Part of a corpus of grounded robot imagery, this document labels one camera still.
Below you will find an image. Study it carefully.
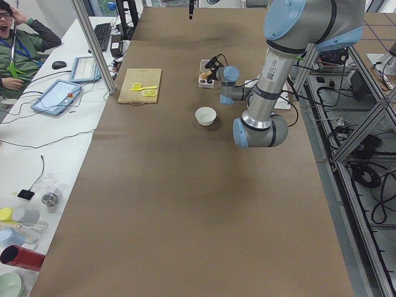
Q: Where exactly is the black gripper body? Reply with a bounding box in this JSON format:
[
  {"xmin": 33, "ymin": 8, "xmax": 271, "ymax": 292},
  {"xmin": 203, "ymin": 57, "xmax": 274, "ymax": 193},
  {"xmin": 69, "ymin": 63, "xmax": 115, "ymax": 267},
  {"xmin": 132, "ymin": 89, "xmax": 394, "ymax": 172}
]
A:
[{"xmin": 205, "ymin": 54, "xmax": 224, "ymax": 81}]

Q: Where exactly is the clear plastic egg box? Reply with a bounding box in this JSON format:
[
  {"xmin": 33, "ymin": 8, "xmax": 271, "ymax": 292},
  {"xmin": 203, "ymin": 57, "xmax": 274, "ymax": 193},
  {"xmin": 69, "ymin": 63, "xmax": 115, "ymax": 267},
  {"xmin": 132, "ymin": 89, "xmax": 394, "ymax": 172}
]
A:
[{"xmin": 198, "ymin": 59, "xmax": 215, "ymax": 89}]

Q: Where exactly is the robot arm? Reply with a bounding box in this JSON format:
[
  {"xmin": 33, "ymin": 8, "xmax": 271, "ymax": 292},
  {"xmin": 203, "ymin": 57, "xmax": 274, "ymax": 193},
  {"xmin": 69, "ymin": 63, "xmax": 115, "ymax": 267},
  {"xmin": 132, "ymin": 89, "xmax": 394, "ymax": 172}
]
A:
[
  {"xmin": 205, "ymin": 1, "xmax": 366, "ymax": 148},
  {"xmin": 189, "ymin": 0, "xmax": 196, "ymax": 20}
]

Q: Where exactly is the black power adapter box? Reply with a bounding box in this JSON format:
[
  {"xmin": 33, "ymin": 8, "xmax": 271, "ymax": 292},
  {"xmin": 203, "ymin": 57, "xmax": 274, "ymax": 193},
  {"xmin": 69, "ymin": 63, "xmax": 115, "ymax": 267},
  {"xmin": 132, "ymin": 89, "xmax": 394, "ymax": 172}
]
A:
[{"xmin": 110, "ymin": 35, "xmax": 124, "ymax": 58}]

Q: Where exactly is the white bowl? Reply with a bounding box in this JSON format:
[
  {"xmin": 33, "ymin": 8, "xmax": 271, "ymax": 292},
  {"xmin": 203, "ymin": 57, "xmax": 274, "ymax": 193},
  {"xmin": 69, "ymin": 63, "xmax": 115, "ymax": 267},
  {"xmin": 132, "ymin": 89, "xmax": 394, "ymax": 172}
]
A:
[{"xmin": 195, "ymin": 106, "xmax": 217, "ymax": 126}]

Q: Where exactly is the yellow plastic knife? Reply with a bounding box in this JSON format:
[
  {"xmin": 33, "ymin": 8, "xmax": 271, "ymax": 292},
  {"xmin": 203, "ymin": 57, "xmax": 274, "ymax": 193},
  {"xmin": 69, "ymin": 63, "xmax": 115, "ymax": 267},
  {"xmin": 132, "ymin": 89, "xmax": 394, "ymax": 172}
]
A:
[{"xmin": 130, "ymin": 85, "xmax": 158, "ymax": 91}]

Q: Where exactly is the wooden cutting board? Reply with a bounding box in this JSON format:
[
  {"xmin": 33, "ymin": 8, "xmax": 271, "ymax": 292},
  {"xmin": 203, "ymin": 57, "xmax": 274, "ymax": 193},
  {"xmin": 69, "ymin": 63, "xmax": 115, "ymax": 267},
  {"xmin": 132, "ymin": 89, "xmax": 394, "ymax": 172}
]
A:
[{"xmin": 118, "ymin": 68, "xmax": 162, "ymax": 105}]

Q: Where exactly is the lower left lemon slice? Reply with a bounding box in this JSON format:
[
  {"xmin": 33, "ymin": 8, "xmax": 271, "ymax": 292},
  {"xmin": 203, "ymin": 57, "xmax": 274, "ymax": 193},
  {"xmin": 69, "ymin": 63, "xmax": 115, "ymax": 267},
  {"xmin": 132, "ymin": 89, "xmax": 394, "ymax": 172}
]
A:
[{"xmin": 147, "ymin": 89, "xmax": 158, "ymax": 97}]

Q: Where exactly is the lemon slice near knife tip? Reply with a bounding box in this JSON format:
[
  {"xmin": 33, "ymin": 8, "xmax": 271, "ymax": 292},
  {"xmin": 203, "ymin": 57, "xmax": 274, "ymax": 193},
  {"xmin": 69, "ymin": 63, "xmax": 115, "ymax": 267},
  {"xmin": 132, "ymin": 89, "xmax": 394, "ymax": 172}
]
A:
[{"xmin": 131, "ymin": 82, "xmax": 142, "ymax": 90}]

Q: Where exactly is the black keyboard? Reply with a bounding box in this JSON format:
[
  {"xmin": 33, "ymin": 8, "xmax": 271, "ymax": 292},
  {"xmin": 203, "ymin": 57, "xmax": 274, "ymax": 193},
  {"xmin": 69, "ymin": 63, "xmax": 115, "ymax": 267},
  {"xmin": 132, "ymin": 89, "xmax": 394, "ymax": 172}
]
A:
[{"xmin": 94, "ymin": 23, "xmax": 111, "ymax": 51}]

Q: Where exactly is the far blue teach pendant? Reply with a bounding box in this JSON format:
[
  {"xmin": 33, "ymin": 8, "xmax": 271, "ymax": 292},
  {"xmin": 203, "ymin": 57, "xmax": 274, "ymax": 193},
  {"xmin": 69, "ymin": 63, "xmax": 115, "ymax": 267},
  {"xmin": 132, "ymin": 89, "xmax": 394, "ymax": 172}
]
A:
[{"xmin": 69, "ymin": 56, "xmax": 101, "ymax": 83}]

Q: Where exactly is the blue teach pendant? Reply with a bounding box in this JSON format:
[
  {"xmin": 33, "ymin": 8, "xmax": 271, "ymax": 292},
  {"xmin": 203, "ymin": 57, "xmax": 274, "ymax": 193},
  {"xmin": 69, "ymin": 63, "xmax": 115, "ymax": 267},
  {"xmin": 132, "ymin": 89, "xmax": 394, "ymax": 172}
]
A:
[
  {"xmin": 31, "ymin": 80, "xmax": 82, "ymax": 116},
  {"xmin": 69, "ymin": 56, "xmax": 101, "ymax": 83}
]

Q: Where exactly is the black computer mouse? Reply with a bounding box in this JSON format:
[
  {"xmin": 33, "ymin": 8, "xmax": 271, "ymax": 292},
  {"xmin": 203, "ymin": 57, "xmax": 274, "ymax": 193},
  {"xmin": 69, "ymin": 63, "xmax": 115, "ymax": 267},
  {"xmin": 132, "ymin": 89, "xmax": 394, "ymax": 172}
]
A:
[{"xmin": 51, "ymin": 61, "xmax": 67, "ymax": 70}]

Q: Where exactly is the near blue teach pendant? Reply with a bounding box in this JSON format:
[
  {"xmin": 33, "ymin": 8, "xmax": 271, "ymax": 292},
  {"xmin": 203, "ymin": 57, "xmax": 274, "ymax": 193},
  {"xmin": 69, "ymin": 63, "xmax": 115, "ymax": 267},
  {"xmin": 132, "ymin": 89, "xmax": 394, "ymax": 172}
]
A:
[{"xmin": 31, "ymin": 80, "xmax": 82, "ymax": 116}]

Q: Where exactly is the person in green jacket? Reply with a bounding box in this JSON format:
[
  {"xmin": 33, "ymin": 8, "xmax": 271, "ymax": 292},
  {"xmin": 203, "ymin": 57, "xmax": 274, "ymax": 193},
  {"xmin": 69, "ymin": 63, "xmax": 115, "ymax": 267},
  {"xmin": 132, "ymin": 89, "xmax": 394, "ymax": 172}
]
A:
[{"xmin": 1, "ymin": 1, "xmax": 61, "ymax": 100}]

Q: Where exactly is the steel cup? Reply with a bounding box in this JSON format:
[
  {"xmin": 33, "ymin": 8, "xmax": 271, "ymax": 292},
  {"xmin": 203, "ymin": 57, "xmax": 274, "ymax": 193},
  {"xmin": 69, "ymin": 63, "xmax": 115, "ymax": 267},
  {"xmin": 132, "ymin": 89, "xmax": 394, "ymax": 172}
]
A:
[{"xmin": 41, "ymin": 188, "xmax": 62, "ymax": 213}]

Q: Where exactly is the small black square device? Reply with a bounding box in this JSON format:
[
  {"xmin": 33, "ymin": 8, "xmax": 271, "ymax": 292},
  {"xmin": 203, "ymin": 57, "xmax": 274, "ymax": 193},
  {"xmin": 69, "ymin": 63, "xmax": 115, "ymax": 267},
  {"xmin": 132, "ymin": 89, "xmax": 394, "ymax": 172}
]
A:
[{"xmin": 17, "ymin": 189, "xmax": 35, "ymax": 202}]

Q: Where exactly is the grey cup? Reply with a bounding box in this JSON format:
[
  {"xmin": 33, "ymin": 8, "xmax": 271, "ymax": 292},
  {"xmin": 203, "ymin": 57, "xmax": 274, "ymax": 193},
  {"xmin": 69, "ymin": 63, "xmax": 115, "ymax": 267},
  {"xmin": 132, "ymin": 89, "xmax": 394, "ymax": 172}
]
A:
[{"xmin": 12, "ymin": 208, "xmax": 40, "ymax": 226}]

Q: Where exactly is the yellow cup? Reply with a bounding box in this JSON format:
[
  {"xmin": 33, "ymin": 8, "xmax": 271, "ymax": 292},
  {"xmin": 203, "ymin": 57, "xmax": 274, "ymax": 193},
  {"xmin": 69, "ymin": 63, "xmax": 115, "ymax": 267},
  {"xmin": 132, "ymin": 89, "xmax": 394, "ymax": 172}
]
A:
[{"xmin": 0, "ymin": 207, "xmax": 14, "ymax": 222}]

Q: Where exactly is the light blue cup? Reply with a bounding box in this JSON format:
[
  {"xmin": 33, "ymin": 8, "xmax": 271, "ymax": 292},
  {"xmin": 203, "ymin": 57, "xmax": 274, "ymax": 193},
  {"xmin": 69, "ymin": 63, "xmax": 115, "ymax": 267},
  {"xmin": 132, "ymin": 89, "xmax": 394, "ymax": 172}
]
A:
[{"xmin": 0, "ymin": 228, "xmax": 26, "ymax": 248}]

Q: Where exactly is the red cylinder cup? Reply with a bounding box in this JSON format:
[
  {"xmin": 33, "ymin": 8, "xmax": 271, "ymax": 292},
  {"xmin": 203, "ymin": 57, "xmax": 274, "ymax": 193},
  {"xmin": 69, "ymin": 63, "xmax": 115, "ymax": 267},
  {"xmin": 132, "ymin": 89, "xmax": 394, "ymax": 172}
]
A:
[{"xmin": 1, "ymin": 245, "xmax": 45, "ymax": 272}]

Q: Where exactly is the green bowl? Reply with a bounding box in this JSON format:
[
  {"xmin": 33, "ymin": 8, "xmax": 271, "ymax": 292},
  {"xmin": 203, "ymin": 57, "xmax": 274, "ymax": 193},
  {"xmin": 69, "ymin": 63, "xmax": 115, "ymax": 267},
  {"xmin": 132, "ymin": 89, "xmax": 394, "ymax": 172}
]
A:
[{"xmin": 1, "ymin": 272, "xmax": 23, "ymax": 297}]

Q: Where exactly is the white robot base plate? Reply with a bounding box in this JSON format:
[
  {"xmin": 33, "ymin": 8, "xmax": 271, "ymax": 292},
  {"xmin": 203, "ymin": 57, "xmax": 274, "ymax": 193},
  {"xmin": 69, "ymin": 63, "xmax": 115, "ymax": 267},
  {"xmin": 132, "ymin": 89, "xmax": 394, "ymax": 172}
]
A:
[{"xmin": 243, "ymin": 79, "xmax": 292, "ymax": 110}]

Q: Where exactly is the aluminium frame post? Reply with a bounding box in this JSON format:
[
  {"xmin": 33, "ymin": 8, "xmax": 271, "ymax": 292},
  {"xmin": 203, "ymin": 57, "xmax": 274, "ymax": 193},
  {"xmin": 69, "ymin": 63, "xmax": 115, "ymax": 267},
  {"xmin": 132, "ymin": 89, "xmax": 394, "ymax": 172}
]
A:
[{"xmin": 71, "ymin": 0, "xmax": 116, "ymax": 95}]

